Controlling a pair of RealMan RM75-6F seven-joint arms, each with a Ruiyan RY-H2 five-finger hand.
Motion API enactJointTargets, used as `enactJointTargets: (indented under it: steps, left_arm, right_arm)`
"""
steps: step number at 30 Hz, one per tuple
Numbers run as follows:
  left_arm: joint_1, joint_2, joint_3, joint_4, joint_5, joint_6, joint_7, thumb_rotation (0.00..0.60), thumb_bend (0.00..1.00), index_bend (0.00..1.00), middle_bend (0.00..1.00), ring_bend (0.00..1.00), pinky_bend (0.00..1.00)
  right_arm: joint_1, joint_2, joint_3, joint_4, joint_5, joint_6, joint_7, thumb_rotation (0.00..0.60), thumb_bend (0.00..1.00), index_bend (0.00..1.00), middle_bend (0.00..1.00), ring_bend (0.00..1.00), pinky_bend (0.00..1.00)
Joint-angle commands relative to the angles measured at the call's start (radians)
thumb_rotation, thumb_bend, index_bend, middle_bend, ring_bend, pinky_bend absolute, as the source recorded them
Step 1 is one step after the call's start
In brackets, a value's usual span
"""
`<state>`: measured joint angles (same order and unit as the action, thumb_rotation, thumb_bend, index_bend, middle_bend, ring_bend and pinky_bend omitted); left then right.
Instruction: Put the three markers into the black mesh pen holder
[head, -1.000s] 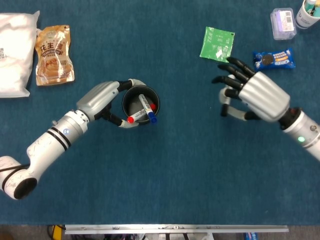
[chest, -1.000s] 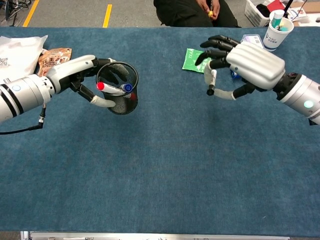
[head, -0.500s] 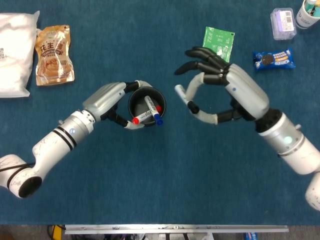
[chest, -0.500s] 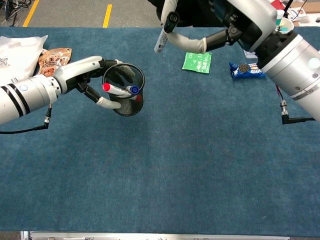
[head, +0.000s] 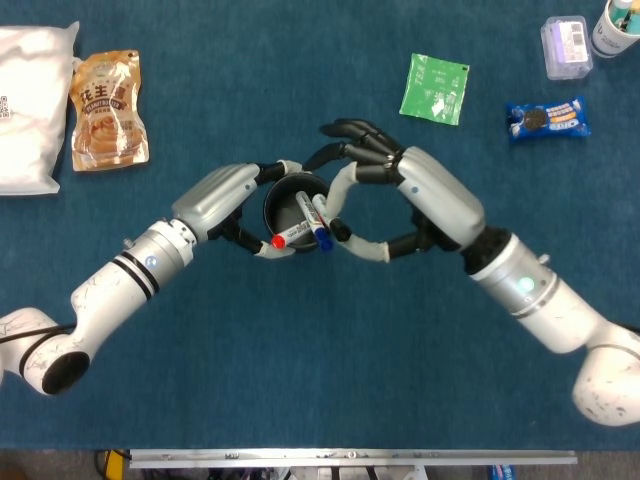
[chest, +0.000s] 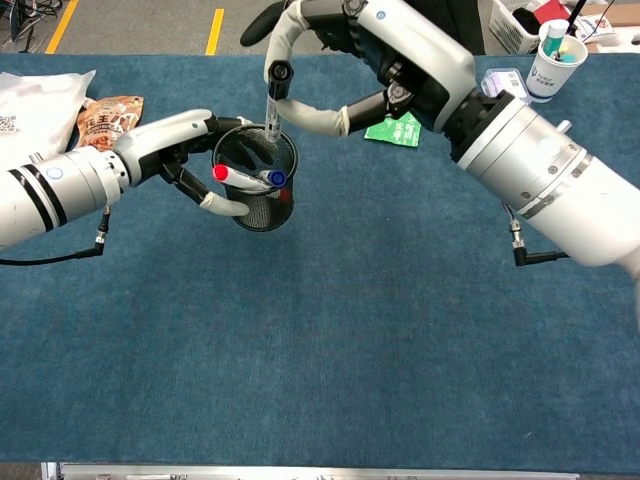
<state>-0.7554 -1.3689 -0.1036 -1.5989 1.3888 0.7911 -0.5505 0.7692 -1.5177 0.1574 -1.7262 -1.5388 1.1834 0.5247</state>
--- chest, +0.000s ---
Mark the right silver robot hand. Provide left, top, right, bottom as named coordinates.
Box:
left=239, top=0, right=476, bottom=139

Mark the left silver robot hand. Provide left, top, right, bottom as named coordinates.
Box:
left=112, top=108, right=256, bottom=219

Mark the red cap marker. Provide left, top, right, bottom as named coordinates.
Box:
left=212, top=163, right=291, bottom=201

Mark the black cap marker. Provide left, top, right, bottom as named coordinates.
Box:
left=265, top=60, right=294, bottom=146

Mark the blue cap marker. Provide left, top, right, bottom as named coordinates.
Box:
left=257, top=168, right=288, bottom=189

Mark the black mesh pen holder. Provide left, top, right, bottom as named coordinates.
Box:
left=212, top=124, right=300, bottom=234

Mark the orange peanut snack pouch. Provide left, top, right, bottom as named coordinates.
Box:
left=74, top=95, right=145, bottom=154

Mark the clear plastic box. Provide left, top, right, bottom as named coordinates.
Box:
left=480, top=67, right=533, bottom=106

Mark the white plastic basket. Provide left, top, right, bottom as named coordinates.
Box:
left=488, top=0, right=571, bottom=55

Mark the green sachet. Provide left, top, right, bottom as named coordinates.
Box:
left=363, top=110, right=424, bottom=148

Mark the white paper cup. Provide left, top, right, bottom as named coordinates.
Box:
left=524, top=32, right=589, bottom=105

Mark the white green tube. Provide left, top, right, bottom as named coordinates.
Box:
left=538, top=19, right=570, bottom=57

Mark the red item in basket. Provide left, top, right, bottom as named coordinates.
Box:
left=529, top=0, right=571, bottom=24

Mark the white plastic bag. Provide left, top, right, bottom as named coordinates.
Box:
left=0, top=69, right=97, bottom=174

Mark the white blue printed pack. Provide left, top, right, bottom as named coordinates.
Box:
left=574, top=13, right=621, bottom=41

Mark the brown cardboard box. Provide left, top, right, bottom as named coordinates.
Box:
left=582, top=0, right=640, bottom=27

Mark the blue felt table cover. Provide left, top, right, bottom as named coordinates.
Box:
left=0, top=53, right=640, bottom=469

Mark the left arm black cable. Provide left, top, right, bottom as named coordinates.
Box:
left=0, top=209, right=111, bottom=266

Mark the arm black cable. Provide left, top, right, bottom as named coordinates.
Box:
left=0, top=209, right=111, bottom=266
left=507, top=219, right=571, bottom=269

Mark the black cable bundle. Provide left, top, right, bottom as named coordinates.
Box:
left=0, top=0, right=66, bottom=51

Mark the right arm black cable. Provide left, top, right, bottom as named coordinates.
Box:
left=507, top=219, right=571, bottom=269

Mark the aluminium table edge rail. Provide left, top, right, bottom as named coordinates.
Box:
left=42, top=460, right=581, bottom=480

